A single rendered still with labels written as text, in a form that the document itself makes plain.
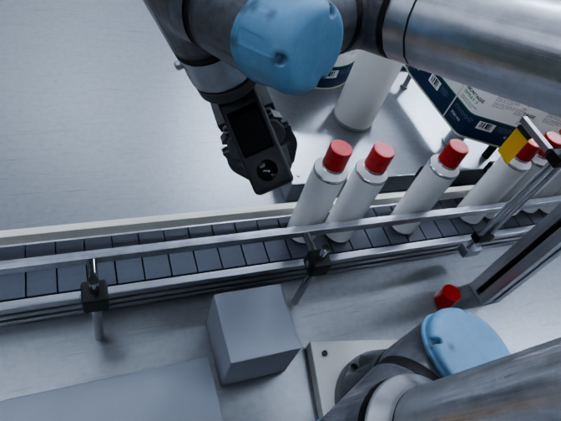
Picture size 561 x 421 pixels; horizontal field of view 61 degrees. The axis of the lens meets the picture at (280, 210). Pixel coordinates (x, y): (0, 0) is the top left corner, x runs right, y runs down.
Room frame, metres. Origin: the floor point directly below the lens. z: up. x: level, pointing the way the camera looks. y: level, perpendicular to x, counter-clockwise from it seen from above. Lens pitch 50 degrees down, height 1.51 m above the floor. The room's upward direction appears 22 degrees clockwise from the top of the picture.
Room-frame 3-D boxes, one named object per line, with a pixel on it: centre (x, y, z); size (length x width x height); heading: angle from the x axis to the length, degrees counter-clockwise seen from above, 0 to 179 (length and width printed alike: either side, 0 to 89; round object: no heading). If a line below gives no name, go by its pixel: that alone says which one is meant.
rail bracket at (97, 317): (0.25, 0.18, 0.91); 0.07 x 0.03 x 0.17; 35
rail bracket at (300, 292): (0.43, -0.06, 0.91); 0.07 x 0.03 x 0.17; 35
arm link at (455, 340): (0.29, -0.25, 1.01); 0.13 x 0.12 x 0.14; 149
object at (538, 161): (0.74, -0.38, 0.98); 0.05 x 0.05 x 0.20
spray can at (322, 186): (0.51, -0.05, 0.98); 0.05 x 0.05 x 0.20
